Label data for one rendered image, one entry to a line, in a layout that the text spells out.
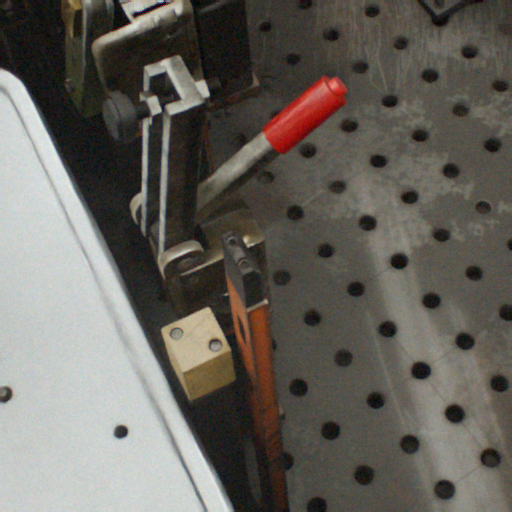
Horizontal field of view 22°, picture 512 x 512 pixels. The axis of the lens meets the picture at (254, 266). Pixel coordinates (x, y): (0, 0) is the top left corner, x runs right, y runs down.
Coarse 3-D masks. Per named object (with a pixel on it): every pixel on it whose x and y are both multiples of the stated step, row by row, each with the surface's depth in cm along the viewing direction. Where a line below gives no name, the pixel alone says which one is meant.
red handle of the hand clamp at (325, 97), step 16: (320, 80) 79; (336, 80) 79; (304, 96) 79; (320, 96) 78; (336, 96) 79; (288, 112) 79; (304, 112) 79; (320, 112) 79; (272, 128) 80; (288, 128) 79; (304, 128) 79; (256, 144) 81; (272, 144) 80; (288, 144) 80; (240, 160) 81; (256, 160) 81; (272, 160) 81; (208, 176) 83; (224, 176) 82; (240, 176) 81; (208, 192) 82; (224, 192) 82; (208, 208) 83
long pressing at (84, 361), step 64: (0, 128) 96; (0, 192) 94; (64, 192) 93; (0, 256) 91; (64, 256) 91; (0, 320) 89; (64, 320) 89; (128, 320) 88; (0, 384) 87; (64, 384) 87; (128, 384) 87; (0, 448) 85; (64, 448) 85; (128, 448) 85; (192, 448) 84
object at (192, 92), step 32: (160, 64) 72; (160, 96) 72; (192, 96) 71; (128, 128) 70; (160, 128) 76; (192, 128) 72; (160, 160) 79; (192, 160) 75; (160, 192) 82; (192, 192) 78; (160, 224) 81; (192, 224) 81
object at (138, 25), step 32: (128, 0) 92; (160, 0) 92; (128, 32) 91; (160, 32) 92; (192, 32) 94; (96, 64) 93; (128, 64) 94; (192, 64) 97; (128, 96) 97; (128, 160) 105; (128, 192) 114; (128, 256) 125
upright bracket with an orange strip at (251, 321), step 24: (240, 240) 69; (240, 264) 68; (240, 288) 70; (240, 312) 74; (264, 312) 73; (240, 336) 79; (264, 336) 75; (240, 360) 84; (264, 360) 79; (264, 384) 82; (264, 408) 86; (264, 432) 90; (264, 456) 96; (264, 480) 105; (288, 504) 108
